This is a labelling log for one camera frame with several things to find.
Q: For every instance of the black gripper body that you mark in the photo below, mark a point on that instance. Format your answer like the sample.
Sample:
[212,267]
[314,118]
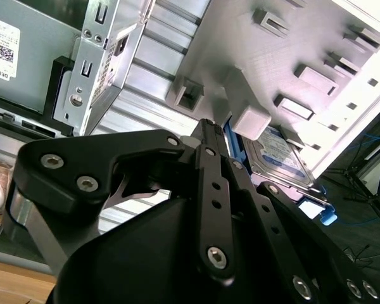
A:
[139,259]

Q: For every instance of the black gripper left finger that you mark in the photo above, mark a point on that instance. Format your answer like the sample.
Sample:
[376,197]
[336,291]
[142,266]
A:
[82,158]

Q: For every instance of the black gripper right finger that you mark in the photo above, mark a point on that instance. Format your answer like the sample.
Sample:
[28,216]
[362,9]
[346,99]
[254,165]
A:
[288,228]

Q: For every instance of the hard disk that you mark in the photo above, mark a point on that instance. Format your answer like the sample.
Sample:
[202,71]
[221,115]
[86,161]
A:
[278,155]

